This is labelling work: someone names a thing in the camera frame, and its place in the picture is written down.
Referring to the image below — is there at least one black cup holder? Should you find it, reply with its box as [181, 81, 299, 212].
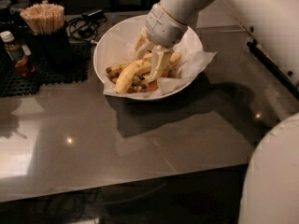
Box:
[35, 25, 75, 74]

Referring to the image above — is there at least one black coiled cable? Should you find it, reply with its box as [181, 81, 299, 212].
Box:
[65, 15, 108, 45]

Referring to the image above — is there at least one yellow banana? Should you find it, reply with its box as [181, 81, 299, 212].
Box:
[106, 63, 129, 77]
[127, 52, 181, 93]
[115, 60, 151, 94]

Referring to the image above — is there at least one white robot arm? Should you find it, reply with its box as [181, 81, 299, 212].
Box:
[146, 0, 299, 224]

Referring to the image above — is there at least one black rubber grid mat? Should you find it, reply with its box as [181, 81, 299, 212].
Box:
[0, 43, 92, 97]

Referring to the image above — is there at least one wooden stir sticks bundle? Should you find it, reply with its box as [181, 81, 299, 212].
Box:
[20, 3, 64, 35]

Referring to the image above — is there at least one black power adapter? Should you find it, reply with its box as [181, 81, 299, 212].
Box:
[81, 9, 104, 21]

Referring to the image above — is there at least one white bowl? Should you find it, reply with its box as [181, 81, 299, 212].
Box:
[93, 14, 204, 101]

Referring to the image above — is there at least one small brown sauce bottle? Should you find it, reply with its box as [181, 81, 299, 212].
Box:
[0, 31, 36, 78]

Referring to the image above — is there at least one white paper liner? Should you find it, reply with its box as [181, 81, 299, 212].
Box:
[102, 31, 217, 98]

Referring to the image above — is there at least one black wire condiment rack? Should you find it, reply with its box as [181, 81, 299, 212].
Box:
[247, 40, 299, 100]

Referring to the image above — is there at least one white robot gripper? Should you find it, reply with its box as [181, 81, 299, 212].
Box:
[133, 4, 188, 82]

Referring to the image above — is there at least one dark lidded jar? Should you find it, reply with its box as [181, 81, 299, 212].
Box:
[0, 0, 29, 27]

